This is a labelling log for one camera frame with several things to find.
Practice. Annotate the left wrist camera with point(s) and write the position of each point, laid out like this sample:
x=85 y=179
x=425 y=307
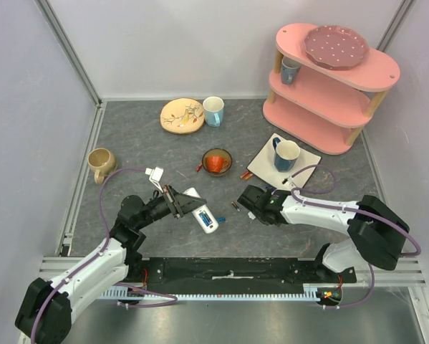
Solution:
x=155 y=175

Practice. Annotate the pink three-tier shelf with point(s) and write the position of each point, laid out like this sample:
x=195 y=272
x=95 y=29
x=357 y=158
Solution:
x=326 y=109

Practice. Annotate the mauve polka dot plate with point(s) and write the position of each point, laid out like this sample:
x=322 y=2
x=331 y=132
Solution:
x=335 y=48

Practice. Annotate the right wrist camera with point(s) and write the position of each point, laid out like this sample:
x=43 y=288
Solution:
x=289 y=183

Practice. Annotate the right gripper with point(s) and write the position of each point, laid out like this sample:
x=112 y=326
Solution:
x=250 y=200

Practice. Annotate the light blue mug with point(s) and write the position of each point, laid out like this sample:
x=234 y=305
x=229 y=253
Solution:
x=213 y=110

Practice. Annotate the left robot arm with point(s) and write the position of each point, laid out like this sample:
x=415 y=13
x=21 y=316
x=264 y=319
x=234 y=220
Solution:
x=50 y=307

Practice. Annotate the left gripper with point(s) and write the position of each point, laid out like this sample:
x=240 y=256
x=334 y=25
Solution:
x=179 y=203

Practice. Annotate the black orange battery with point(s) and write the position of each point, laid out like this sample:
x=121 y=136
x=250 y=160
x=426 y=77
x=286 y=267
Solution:
x=206 y=219

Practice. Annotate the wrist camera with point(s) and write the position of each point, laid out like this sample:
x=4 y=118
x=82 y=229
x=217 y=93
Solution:
x=155 y=175
x=289 y=183

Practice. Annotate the brown patterned bowl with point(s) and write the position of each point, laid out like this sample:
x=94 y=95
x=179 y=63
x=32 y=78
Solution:
x=217 y=152

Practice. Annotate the blue mug on shelf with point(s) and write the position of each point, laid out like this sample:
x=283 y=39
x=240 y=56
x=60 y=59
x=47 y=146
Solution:
x=289 y=70

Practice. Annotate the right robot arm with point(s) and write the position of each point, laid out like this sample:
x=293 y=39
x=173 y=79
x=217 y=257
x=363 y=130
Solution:
x=376 y=234

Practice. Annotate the white remote control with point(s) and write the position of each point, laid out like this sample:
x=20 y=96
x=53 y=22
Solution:
x=210 y=229

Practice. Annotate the slotted cable duct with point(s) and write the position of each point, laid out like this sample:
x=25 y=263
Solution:
x=122 y=293

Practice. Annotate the orange cup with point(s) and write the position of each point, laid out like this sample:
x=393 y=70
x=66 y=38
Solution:
x=215 y=164

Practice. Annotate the dark blue mug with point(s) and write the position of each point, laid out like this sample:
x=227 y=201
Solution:
x=286 y=153

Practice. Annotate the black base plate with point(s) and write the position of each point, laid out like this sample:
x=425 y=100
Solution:
x=181 y=274

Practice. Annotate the yellow floral plate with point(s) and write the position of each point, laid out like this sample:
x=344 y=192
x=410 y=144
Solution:
x=182 y=116

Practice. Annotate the beige ceramic mug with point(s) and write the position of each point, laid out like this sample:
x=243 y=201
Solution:
x=102 y=163

